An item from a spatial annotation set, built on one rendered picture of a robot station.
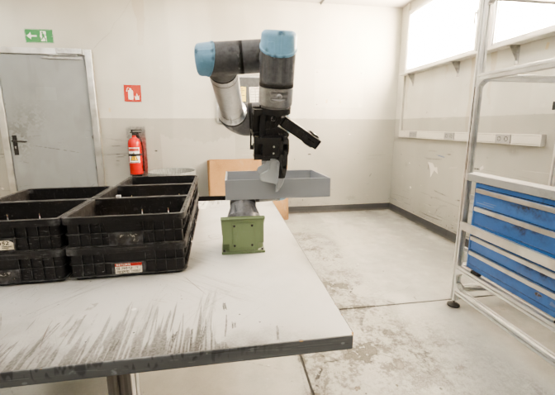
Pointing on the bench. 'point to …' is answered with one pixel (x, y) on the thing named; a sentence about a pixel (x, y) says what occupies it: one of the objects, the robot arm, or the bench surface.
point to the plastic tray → (318, 183)
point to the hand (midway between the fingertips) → (278, 185)
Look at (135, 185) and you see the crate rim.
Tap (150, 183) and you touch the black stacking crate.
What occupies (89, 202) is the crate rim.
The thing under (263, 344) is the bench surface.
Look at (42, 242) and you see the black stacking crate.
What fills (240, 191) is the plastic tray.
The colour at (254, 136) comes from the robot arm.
